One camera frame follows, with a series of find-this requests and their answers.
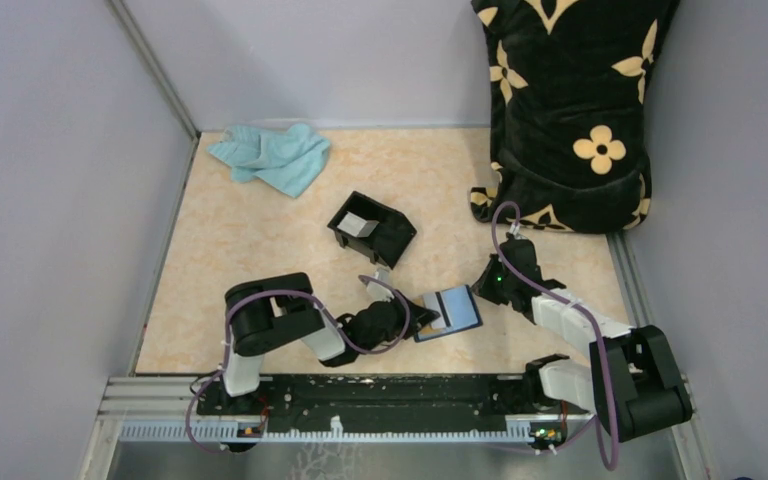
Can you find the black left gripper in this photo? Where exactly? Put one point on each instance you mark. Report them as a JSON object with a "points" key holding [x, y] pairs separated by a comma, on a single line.
{"points": [[419, 317]]}

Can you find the white magnetic stripe card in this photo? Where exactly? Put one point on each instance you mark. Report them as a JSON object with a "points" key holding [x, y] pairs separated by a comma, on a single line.
{"points": [[433, 301]]}

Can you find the grey credit card stack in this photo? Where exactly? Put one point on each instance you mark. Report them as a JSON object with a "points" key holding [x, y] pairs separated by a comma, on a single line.
{"points": [[356, 226]]}

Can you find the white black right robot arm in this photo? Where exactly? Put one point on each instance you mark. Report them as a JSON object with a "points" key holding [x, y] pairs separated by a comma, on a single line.
{"points": [[630, 381]]}

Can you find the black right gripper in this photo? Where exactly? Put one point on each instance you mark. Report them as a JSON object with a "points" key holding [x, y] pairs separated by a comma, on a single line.
{"points": [[483, 288]]}

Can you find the light blue cloth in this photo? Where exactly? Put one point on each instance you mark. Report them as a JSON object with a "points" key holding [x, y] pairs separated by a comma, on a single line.
{"points": [[289, 161]]}

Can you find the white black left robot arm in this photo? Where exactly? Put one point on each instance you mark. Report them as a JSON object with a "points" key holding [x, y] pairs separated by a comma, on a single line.
{"points": [[264, 315]]}

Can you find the black floral cushion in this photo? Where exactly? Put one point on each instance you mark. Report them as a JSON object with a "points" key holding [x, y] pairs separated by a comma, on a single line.
{"points": [[568, 81]]}

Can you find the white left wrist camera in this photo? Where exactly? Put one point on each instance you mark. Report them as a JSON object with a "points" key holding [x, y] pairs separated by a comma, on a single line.
{"points": [[378, 286]]}

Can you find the black plastic card box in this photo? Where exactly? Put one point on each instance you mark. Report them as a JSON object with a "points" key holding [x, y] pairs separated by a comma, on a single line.
{"points": [[388, 242]]}

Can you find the blue leather card holder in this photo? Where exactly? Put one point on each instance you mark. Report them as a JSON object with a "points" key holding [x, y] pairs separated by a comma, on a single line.
{"points": [[462, 311]]}

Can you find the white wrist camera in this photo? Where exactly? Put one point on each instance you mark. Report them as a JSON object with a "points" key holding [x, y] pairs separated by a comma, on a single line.
{"points": [[378, 286], [514, 233]]}

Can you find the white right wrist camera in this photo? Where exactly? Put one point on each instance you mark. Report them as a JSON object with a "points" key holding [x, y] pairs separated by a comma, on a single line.
{"points": [[514, 233]]}

